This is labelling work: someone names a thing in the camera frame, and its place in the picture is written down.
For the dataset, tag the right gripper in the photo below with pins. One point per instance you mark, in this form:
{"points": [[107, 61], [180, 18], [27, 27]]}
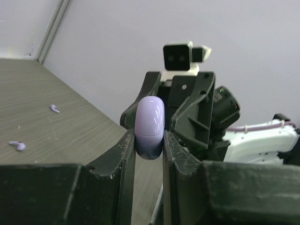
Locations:
{"points": [[196, 112]]}

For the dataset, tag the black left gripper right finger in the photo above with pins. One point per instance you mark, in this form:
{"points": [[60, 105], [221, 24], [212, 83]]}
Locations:
{"points": [[217, 193]]}

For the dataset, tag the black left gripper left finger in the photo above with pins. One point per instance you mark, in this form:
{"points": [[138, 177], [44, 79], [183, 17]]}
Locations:
{"points": [[99, 193]]}

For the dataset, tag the lilac earbud case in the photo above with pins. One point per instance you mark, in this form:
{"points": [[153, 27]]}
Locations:
{"points": [[149, 127]]}

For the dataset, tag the lilac earbud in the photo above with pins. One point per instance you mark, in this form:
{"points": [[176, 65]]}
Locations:
{"points": [[20, 146], [53, 108]]}

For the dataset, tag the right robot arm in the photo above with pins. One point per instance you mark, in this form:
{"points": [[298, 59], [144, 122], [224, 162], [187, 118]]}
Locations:
{"points": [[276, 142]]}

